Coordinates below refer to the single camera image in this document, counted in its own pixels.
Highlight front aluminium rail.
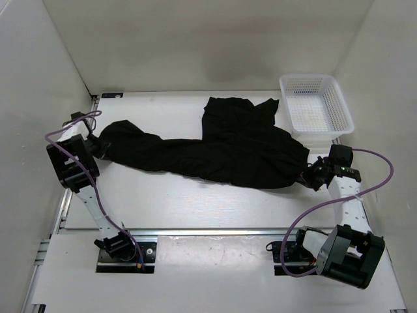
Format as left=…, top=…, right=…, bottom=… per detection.
left=61, top=226, right=307, bottom=239

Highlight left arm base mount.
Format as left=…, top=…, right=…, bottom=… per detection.
left=96, top=237, right=158, bottom=274

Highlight blue label sticker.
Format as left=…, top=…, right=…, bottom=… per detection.
left=101, top=93, right=124, bottom=98

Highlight right aluminium rail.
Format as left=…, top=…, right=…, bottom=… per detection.
left=328, top=144, right=371, bottom=233

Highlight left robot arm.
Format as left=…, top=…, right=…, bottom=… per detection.
left=44, top=110, right=144, bottom=267

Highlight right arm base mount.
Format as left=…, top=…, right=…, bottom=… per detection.
left=265, top=241, right=317, bottom=276

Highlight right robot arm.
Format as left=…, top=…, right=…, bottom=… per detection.
left=293, top=145, right=385, bottom=290

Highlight white plastic mesh basket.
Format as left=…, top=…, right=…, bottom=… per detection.
left=279, top=74, right=354, bottom=142

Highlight left aluminium rail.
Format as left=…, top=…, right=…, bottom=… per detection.
left=21, top=96, right=98, bottom=313

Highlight aluminium rail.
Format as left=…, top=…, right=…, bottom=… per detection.
left=328, top=144, right=371, bottom=233
left=61, top=226, right=307, bottom=239
left=21, top=96, right=98, bottom=313

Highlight black trousers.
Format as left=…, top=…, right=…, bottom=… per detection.
left=95, top=97, right=309, bottom=189

